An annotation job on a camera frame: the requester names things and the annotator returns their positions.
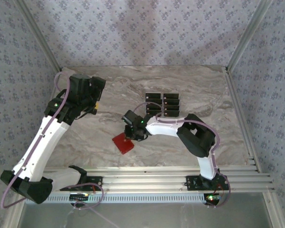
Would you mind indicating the black credit card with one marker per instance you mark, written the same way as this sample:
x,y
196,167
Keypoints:
x,y
171,96
171,102
171,107
151,112
171,114
153,107
153,101
153,96

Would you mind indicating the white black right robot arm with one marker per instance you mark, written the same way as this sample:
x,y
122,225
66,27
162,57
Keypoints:
x,y
164,128

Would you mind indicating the wide aluminium extrusion base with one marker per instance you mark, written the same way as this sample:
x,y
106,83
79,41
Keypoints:
x,y
145,180

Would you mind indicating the small controller circuit board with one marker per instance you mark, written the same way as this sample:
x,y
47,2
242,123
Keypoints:
x,y
212,198
79,196

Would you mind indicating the grey metal panel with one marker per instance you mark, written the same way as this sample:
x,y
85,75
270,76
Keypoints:
x,y
168,216

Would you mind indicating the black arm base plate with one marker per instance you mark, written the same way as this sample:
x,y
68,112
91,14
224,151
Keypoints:
x,y
192,183
97,181

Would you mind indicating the aluminium frame post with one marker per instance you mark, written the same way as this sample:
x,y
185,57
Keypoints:
x,y
41,35
246,35
13,216
273,211

